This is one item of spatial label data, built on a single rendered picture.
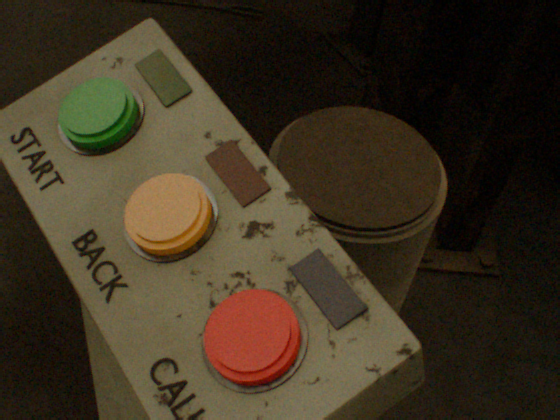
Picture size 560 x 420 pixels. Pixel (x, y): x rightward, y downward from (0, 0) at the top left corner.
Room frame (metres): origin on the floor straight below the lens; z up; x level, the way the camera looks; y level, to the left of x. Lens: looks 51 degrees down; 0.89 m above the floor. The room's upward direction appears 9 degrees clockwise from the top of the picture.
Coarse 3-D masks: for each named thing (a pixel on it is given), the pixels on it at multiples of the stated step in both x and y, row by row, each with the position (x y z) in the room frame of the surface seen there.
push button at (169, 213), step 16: (160, 176) 0.25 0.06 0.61; (176, 176) 0.24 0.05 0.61; (144, 192) 0.23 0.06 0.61; (160, 192) 0.23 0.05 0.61; (176, 192) 0.23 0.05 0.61; (192, 192) 0.23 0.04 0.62; (128, 208) 0.23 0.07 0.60; (144, 208) 0.23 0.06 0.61; (160, 208) 0.23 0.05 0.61; (176, 208) 0.23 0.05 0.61; (192, 208) 0.23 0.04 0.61; (208, 208) 0.23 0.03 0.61; (128, 224) 0.22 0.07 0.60; (144, 224) 0.22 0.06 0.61; (160, 224) 0.22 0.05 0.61; (176, 224) 0.22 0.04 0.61; (192, 224) 0.22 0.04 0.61; (144, 240) 0.21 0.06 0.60; (160, 240) 0.21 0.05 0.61; (176, 240) 0.21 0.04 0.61; (192, 240) 0.21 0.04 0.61
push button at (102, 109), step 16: (96, 80) 0.30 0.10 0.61; (112, 80) 0.30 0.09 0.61; (80, 96) 0.29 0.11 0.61; (96, 96) 0.29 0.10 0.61; (112, 96) 0.29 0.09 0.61; (128, 96) 0.29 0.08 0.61; (64, 112) 0.28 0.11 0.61; (80, 112) 0.28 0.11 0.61; (96, 112) 0.28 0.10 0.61; (112, 112) 0.28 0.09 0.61; (128, 112) 0.28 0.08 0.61; (64, 128) 0.27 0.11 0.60; (80, 128) 0.27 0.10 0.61; (96, 128) 0.27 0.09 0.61; (112, 128) 0.27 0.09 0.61; (128, 128) 0.28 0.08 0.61; (80, 144) 0.27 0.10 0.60; (96, 144) 0.27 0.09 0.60
